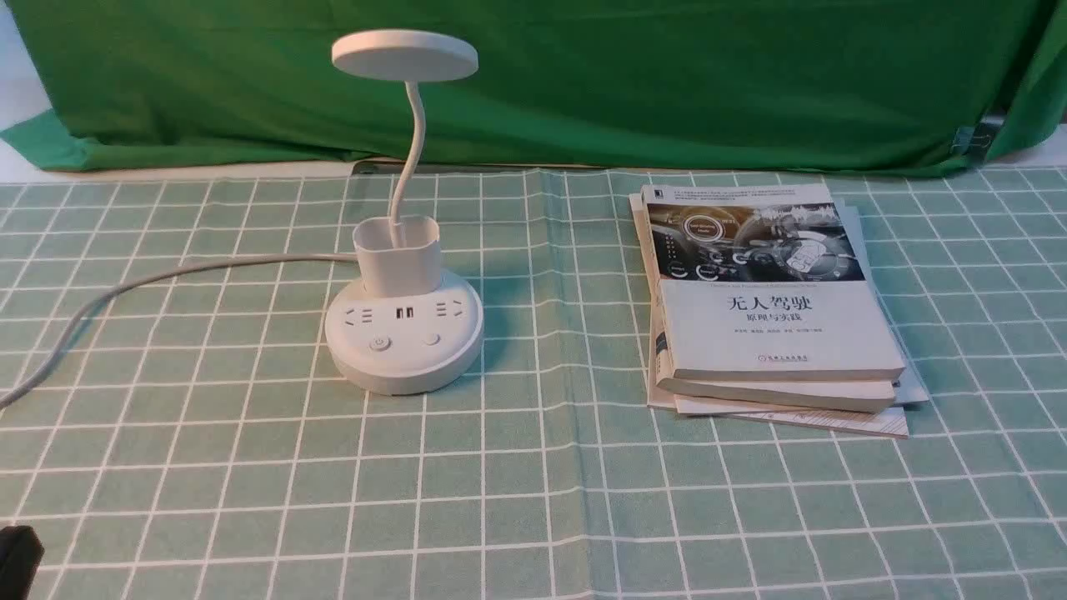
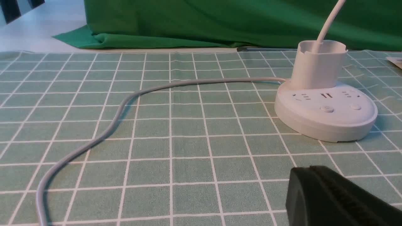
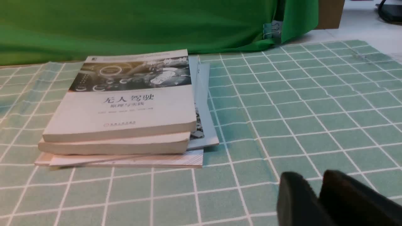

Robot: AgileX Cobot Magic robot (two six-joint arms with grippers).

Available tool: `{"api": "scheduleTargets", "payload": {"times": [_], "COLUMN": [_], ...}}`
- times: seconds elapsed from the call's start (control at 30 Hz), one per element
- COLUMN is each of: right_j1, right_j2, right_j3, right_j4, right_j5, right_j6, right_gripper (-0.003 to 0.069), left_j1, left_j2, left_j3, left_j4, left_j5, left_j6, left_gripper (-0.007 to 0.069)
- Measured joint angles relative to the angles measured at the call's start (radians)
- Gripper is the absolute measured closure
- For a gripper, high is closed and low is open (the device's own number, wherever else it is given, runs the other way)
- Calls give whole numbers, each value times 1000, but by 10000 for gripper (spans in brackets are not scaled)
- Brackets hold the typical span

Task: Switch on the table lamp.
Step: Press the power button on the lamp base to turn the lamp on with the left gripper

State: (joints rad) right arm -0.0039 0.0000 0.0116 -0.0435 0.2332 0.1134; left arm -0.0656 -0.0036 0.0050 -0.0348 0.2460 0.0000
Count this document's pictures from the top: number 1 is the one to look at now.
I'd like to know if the white desk lamp with sockets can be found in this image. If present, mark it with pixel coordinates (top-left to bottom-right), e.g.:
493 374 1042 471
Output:
323 29 484 396

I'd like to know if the bottom thin white book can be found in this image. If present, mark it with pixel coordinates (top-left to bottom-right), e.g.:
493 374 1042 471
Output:
647 198 929 439

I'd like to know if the green checkered tablecloth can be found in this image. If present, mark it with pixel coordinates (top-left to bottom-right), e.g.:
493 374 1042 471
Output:
1 167 1066 599

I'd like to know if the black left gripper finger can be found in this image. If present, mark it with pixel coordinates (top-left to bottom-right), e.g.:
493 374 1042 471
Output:
1 525 43 600

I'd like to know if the green backdrop cloth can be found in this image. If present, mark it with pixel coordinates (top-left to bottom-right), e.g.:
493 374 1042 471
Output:
3 1 1064 176

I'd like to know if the top book with car cover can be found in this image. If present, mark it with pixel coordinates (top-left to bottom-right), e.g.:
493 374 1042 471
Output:
640 184 907 383

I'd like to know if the black clip on backdrop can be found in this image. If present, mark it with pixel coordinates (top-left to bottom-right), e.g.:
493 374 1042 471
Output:
950 114 1004 163

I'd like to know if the white lamp power cable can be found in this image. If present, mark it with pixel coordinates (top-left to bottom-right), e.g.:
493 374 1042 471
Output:
0 253 359 409

